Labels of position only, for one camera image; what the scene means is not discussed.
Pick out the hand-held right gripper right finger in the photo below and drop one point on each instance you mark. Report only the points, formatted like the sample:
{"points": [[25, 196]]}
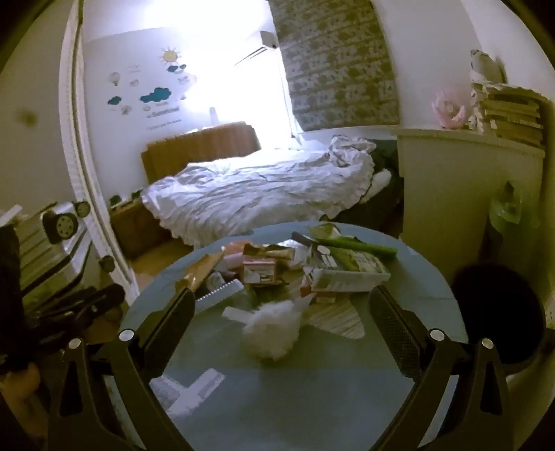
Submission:
{"points": [[394, 334]]}

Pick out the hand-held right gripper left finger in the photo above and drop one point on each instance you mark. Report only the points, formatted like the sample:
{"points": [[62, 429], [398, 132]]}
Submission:
{"points": [[173, 321]]}

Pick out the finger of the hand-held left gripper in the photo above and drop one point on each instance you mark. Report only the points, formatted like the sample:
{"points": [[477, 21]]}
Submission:
{"points": [[86, 299]]}

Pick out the long green box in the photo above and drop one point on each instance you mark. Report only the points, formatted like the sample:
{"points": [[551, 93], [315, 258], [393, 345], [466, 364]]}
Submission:
{"points": [[368, 249]]}

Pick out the person's left hand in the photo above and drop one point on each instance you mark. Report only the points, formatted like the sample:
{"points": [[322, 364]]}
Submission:
{"points": [[19, 386]]}

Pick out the white toothed plastic strip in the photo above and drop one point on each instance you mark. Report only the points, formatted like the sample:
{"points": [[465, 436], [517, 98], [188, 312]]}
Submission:
{"points": [[219, 295]]}

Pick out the striped cloth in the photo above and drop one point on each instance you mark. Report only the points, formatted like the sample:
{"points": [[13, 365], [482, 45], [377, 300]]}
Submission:
{"points": [[340, 318]]}

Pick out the silver ribbed suitcase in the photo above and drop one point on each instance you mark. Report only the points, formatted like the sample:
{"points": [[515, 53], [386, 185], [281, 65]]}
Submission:
{"points": [[41, 256]]}

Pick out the brown wooden stick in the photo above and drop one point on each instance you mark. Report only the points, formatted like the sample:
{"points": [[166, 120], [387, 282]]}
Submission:
{"points": [[201, 271]]}

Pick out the white paper strip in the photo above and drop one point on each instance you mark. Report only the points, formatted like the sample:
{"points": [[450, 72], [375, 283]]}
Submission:
{"points": [[236, 313]]}

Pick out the white plastic piece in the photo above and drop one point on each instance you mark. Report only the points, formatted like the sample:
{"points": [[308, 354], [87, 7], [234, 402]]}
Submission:
{"points": [[190, 388]]}

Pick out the white printed packet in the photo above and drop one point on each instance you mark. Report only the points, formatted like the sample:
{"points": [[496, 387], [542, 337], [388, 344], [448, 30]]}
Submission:
{"points": [[351, 271]]}

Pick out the brown wooden nightstand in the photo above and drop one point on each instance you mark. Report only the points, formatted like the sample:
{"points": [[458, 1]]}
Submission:
{"points": [[136, 230]]}

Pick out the pink printed carton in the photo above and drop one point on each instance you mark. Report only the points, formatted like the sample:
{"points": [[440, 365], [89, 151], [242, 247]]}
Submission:
{"points": [[259, 271]]}

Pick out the white fluffy puff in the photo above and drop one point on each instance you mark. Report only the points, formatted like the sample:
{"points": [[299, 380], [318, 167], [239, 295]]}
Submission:
{"points": [[273, 331]]}

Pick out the crumpled foil wrapper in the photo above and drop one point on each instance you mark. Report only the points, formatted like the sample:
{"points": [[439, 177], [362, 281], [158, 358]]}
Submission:
{"points": [[269, 250]]}

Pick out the green and white wrapper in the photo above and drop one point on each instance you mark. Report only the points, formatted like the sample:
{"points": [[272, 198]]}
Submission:
{"points": [[329, 230]]}

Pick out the dark bed base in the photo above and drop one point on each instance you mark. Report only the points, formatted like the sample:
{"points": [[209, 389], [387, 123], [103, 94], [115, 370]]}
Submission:
{"points": [[381, 191]]}

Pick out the white cabinet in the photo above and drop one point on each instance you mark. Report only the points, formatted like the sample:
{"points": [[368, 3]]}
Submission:
{"points": [[455, 195]]}

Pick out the bed with white duvet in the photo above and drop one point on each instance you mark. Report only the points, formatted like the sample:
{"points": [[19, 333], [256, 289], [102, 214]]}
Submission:
{"points": [[260, 191]]}

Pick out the pale green bag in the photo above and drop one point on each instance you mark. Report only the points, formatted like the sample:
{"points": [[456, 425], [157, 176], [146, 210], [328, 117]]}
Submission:
{"points": [[507, 212]]}

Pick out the brown padded headboard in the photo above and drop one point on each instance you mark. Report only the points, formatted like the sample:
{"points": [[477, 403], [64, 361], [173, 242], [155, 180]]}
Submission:
{"points": [[195, 147]]}

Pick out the pink plush toy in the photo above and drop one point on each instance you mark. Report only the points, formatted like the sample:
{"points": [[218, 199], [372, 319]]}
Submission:
{"points": [[450, 108]]}

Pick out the stack of books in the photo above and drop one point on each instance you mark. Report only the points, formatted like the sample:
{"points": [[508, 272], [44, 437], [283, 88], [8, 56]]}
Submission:
{"points": [[511, 115]]}

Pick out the grey plush toy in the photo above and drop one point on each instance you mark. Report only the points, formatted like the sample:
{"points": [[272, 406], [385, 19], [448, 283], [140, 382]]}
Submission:
{"points": [[488, 65]]}

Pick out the white air conditioner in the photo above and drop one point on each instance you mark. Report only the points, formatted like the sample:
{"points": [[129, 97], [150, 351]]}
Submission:
{"points": [[265, 43]]}

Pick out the white door frame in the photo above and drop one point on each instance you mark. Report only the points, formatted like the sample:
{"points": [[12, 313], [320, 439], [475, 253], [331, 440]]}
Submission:
{"points": [[89, 173]]}

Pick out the small blue cloud wall sticker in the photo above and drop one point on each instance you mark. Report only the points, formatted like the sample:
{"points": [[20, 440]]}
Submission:
{"points": [[115, 101]]}

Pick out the large blue cloud wall sticker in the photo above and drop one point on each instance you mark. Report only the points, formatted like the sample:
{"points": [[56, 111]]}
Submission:
{"points": [[154, 95]]}

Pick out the sun wall sticker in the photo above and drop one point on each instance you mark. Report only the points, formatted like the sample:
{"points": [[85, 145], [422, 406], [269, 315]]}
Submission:
{"points": [[170, 55]]}

